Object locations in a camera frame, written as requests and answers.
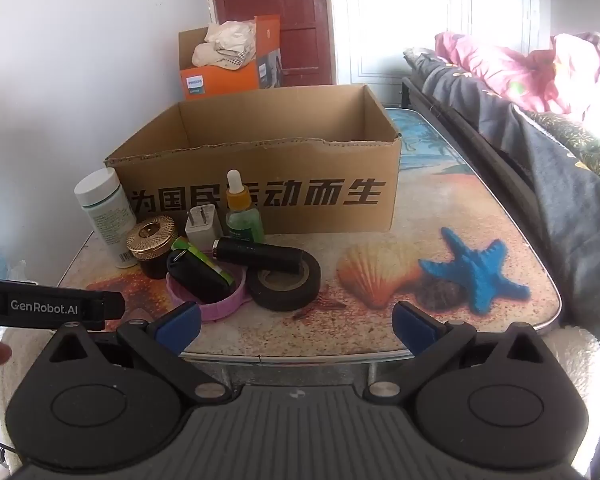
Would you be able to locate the white fleece cloth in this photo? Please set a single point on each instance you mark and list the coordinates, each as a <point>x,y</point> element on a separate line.
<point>595,385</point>

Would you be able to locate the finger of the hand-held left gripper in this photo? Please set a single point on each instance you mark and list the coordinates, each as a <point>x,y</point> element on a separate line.
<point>115,305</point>

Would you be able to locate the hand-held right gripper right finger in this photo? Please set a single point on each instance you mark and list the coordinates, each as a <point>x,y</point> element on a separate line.
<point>414,327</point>

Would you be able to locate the white plastic bottle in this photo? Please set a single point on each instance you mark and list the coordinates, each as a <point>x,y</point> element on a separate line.
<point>102,210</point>

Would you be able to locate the green dropper bottle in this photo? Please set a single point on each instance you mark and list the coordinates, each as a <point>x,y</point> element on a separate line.
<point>243,226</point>

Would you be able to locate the white charger plug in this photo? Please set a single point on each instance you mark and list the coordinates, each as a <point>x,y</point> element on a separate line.
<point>203,234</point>

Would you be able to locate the cream cloth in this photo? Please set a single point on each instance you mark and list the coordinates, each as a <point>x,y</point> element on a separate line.
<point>227,42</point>

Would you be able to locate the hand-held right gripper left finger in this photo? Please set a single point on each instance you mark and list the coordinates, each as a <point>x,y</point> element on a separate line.
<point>180,327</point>

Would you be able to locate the white door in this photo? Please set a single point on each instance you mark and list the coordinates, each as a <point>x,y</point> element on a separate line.
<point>405,20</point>

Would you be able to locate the pink floral blanket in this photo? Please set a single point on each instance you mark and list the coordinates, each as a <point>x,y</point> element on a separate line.
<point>480,55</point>

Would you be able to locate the black jar with gold lid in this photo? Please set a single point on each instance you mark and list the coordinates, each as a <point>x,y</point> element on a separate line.
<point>150,235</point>

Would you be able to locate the orange product box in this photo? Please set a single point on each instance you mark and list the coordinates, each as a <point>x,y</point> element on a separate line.
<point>230,79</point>

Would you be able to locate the clear plastic bag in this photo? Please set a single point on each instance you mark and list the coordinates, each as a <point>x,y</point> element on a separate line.
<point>25,272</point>

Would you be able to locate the large brown cardboard box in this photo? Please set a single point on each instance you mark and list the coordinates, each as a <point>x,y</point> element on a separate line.
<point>170,175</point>

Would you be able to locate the black oval case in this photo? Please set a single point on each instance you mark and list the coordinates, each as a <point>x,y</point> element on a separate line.
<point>197,275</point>

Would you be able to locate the black tape roll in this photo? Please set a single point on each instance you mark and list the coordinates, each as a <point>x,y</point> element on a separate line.
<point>280,299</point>

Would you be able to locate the black flashlight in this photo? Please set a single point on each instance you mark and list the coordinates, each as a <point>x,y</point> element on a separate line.
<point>260,256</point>

